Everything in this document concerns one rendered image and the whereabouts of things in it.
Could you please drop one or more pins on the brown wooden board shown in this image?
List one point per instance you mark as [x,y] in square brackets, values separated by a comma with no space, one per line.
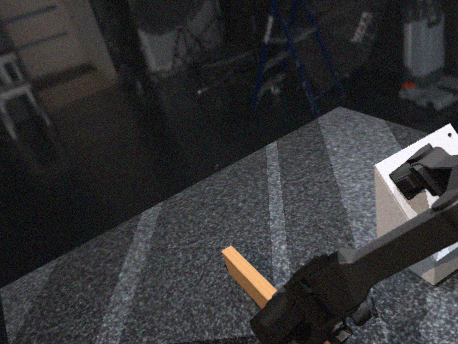
[248,277]

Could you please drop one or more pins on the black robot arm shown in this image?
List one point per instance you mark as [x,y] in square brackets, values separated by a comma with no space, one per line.
[340,282]

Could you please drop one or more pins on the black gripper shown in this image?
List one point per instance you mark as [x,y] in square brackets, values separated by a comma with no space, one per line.
[336,335]

